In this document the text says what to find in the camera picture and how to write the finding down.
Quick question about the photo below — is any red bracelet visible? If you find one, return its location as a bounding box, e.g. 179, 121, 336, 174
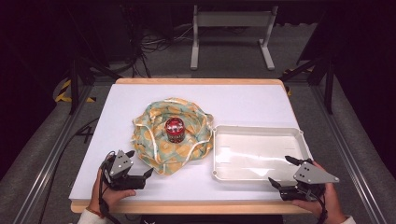
86, 206, 106, 219

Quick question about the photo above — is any red round tin can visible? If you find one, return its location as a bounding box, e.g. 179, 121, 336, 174
163, 117, 186, 145

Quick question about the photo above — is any black tape floor marking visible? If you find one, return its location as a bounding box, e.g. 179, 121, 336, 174
75, 125, 94, 145

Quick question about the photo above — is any person's dark clothing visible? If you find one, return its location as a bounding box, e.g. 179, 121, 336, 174
139, 214, 285, 224

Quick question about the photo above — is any bundle of floor cables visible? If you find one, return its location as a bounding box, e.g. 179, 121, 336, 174
122, 18, 194, 79

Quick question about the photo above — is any person's left hand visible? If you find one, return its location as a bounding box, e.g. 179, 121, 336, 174
87, 167, 137, 217

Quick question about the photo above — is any left hand-held gripper black cable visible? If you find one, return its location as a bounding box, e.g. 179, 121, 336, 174
98, 151, 121, 224

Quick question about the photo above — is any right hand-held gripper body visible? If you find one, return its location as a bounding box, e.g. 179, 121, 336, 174
278, 159, 341, 202

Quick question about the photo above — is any yellow green patterned cloth bag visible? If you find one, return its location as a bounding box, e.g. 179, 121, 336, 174
130, 97, 216, 176

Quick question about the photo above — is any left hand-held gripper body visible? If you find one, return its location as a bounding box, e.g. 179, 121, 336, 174
102, 149, 148, 191

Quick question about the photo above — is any right hand-held gripper black cable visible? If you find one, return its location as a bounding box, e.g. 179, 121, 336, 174
306, 186, 329, 224

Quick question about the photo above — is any aluminium floor rail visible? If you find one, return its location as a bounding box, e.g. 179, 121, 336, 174
11, 83, 95, 224
310, 83, 388, 224

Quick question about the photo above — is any hand-held gripper black cable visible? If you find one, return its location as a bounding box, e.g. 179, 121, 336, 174
306, 186, 329, 224
98, 151, 121, 224

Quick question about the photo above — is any yellow black hazard tape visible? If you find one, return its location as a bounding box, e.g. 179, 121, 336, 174
54, 78, 96, 104
283, 66, 314, 98

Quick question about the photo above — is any person's right hand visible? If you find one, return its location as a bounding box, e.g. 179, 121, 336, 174
291, 160, 347, 224

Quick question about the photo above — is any white metal stand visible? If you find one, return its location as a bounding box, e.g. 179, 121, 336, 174
190, 4, 279, 72

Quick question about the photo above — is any black tripod stand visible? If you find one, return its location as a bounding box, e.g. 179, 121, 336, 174
65, 6, 123, 116
277, 46, 336, 116

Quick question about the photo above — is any white plastic tray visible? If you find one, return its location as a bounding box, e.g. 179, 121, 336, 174
211, 124, 314, 183

